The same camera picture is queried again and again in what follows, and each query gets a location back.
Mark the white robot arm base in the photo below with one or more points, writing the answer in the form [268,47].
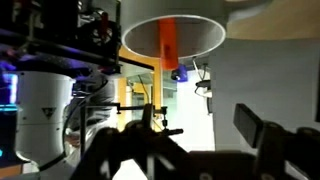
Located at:
[41,100]

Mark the orange sharpie marker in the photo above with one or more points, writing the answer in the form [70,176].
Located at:
[168,43]

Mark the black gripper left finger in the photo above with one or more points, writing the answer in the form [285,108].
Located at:
[148,115]

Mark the yellow door frame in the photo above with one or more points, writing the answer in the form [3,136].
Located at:
[157,74]

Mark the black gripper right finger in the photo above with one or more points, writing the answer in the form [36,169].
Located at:
[248,124]

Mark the white ceramic mug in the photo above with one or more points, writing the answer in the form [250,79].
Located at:
[178,29]

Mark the black equipment rack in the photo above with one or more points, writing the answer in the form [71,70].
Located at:
[72,36]

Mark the round wooden table top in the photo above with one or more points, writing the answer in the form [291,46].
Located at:
[281,20]

